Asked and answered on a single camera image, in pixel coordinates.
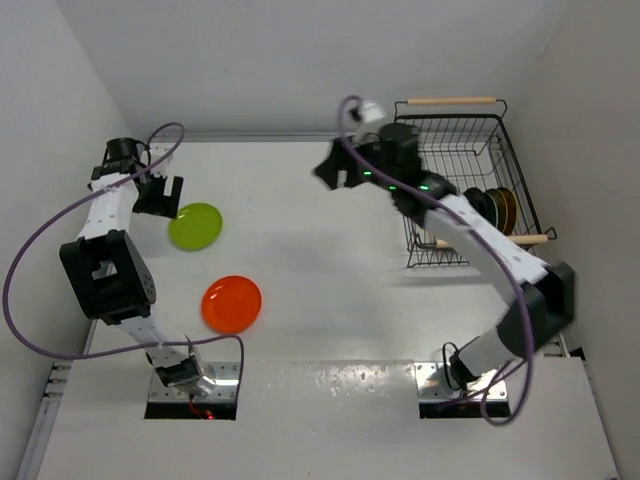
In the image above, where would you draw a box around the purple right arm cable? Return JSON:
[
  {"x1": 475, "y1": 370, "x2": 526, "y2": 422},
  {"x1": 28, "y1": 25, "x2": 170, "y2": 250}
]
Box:
[{"x1": 335, "y1": 95, "x2": 535, "y2": 425}]

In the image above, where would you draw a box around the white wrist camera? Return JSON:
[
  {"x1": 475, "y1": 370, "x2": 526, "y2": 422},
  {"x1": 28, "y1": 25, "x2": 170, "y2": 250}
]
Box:
[
  {"x1": 150, "y1": 150, "x2": 174, "y2": 178},
  {"x1": 351, "y1": 100, "x2": 387, "y2": 145}
]

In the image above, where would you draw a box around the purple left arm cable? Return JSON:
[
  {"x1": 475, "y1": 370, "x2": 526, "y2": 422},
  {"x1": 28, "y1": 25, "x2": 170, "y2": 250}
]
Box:
[{"x1": 2, "y1": 122, "x2": 245, "y2": 396}]

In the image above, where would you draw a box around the orange plate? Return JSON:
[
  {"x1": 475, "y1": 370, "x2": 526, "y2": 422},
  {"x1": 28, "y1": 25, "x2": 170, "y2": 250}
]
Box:
[{"x1": 200, "y1": 275, "x2": 263, "y2": 334}]

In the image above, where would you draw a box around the yellow patterned plate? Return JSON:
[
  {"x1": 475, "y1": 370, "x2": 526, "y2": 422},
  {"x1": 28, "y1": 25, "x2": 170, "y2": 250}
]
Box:
[
  {"x1": 500, "y1": 187, "x2": 518, "y2": 235},
  {"x1": 487, "y1": 189, "x2": 509, "y2": 235}
]

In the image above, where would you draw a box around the black wire dish rack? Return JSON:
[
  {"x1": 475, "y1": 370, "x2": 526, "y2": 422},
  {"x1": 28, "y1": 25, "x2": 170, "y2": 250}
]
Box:
[{"x1": 394, "y1": 96, "x2": 557, "y2": 253}]

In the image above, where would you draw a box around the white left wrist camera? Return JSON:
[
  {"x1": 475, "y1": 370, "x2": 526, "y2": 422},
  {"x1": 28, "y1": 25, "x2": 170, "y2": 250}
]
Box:
[{"x1": 150, "y1": 150, "x2": 174, "y2": 178}]

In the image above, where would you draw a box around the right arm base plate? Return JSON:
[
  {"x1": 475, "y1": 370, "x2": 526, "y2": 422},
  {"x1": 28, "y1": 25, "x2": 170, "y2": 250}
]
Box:
[{"x1": 414, "y1": 361, "x2": 508, "y2": 405}]

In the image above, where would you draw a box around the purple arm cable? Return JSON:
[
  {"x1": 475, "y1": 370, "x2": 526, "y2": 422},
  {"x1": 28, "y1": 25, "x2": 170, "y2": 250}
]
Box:
[
  {"x1": 2, "y1": 122, "x2": 245, "y2": 396},
  {"x1": 335, "y1": 95, "x2": 535, "y2": 425}
]

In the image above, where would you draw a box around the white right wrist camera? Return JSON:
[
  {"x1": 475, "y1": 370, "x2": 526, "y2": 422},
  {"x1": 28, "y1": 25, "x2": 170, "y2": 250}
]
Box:
[{"x1": 351, "y1": 100, "x2": 387, "y2": 145}]

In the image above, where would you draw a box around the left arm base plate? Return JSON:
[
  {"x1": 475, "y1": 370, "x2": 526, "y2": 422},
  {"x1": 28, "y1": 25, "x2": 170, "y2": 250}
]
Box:
[{"x1": 147, "y1": 362, "x2": 240, "y2": 404}]

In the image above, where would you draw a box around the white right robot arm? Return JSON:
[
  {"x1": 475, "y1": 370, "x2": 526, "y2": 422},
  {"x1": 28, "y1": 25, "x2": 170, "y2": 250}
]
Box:
[{"x1": 313, "y1": 123, "x2": 576, "y2": 389}]

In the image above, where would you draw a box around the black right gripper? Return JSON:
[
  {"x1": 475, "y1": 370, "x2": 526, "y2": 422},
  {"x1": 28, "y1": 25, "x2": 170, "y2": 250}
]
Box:
[{"x1": 314, "y1": 129, "x2": 395, "y2": 192}]

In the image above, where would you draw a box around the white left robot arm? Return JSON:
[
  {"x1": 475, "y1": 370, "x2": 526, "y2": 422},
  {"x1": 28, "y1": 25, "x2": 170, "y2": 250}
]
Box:
[{"x1": 59, "y1": 138, "x2": 214, "y2": 399}]

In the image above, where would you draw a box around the glossy black plate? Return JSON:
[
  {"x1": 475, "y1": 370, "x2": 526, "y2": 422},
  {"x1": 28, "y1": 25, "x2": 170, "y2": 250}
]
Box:
[{"x1": 463, "y1": 187, "x2": 487, "y2": 217}]

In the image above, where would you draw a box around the green plate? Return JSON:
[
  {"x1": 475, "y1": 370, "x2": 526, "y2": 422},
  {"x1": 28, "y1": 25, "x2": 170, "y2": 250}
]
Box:
[{"x1": 168, "y1": 202, "x2": 223, "y2": 251}]

